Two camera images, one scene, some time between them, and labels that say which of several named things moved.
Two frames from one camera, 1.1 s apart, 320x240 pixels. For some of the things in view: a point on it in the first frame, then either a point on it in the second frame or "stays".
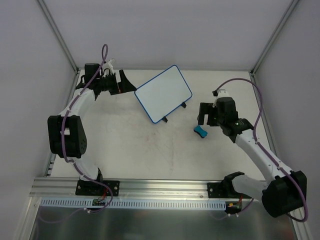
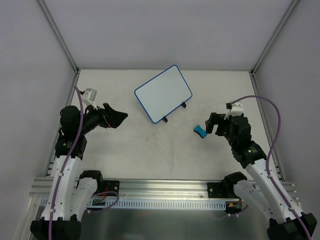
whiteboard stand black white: [183, 104] stays
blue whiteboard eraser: [202, 133] stays
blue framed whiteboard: [163, 93] stays
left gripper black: [118, 83] to [106, 117]
